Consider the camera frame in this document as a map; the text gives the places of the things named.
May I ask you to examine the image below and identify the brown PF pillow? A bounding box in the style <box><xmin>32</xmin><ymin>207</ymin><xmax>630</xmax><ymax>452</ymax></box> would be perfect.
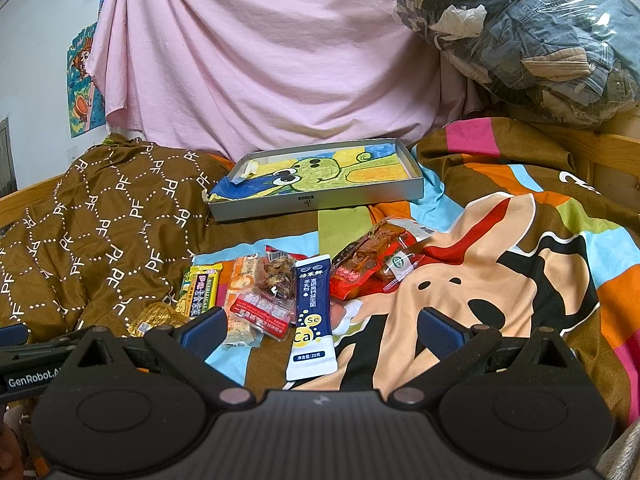
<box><xmin>1</xmin><ymin>134</ymin><xmax>231</xmax><ymax>342</ymax></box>

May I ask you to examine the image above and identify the pink sausage pack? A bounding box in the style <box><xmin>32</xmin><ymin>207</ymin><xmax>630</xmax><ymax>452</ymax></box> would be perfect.
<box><xmin>330</xmin><ymin>299</ymin><xmax>362</xmax><ymax>336</ymax></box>

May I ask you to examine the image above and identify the yellow green biscuit packet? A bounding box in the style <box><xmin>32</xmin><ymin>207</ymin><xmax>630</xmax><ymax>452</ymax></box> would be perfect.
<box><xmin>176</xmin><ymin>263</ymin><xmax>224</xmax><ymax>318</ymax></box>

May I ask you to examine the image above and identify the plastic bag of clothes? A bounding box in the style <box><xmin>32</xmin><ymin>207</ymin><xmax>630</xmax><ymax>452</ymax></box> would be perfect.
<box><xmin>396</xmin><ymin>0</ymin><xmax>639</xmax><ymax>127</ymax></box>

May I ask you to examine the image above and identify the orange rice cracker bar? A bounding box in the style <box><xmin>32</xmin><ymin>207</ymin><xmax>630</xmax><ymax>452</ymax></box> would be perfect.
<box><xmin>224</xmin><ymin>254</ymin><xmax>262</xmax><ymax>348</ymax></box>

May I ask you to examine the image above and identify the colourful cartoon blanket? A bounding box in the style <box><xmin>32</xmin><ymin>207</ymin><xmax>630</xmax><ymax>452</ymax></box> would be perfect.
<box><xmin>204</xmin><ymin>117</ymin><xmax>639</xmax><ymax>429</ymax></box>

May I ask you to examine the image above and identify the pink sheet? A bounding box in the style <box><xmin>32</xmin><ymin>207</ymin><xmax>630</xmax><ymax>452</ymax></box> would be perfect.
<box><xmin>86</xmin><ymin>0</ymin><xmax>480</xmax><ymax>160</ymax></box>

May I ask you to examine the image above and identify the blue milk powder sachet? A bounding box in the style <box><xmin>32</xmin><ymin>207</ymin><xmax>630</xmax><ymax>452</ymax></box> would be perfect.
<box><xmin>285</xmin><ymin>255</ymin><xmax>337</xmax><ymax>382</ymax></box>

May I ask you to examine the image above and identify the cartoon wall poster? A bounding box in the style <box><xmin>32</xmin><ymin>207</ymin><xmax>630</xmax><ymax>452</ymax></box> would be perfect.
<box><xmin>66</xmin><ymin>22</ymin><xmax>106</xmax><ymax>138</ymax></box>

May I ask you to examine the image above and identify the red dried tofu packet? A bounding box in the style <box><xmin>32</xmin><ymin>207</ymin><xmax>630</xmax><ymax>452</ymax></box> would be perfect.
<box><xmin>330</xmin><ymin>217</ymin><xmax>435</xmax><ymax>300</ymax></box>

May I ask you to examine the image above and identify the red nut snack packet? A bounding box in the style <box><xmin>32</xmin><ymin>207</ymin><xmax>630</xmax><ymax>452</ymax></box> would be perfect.
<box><xmin>247</xmin><ymin>245</ymin><xmax>304</xmax><ymax>340</ymax></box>

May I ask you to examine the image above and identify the grey tray with cartoon liner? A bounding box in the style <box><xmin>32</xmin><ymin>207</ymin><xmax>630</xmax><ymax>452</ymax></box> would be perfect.
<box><xmin>205</xmin><ymin>138</ymin><xmax>424</xmax><ymax>222</ymax></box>

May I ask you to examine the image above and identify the gold foil snack packet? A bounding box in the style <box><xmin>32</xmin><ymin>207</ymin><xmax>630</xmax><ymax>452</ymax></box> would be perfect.
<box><xmin>128</xmin><ymin>301</ymin><xmax>190</xmax><ymax>337</ymax></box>

